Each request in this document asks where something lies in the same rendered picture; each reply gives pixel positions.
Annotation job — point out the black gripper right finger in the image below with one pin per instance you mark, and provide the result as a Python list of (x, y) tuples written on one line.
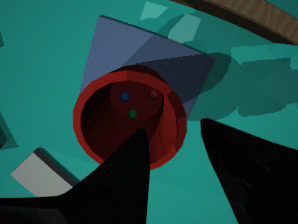
[(260, 178)]

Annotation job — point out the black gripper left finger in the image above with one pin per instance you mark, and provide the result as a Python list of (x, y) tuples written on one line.
[(114, 193)]

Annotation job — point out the blue marble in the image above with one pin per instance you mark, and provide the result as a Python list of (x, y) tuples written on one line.
[(124, 96)]

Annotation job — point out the dark red cup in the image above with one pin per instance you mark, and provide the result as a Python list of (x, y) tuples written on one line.
[(101, 122)]

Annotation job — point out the green marble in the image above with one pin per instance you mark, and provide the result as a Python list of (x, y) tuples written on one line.
[(132, 114)]

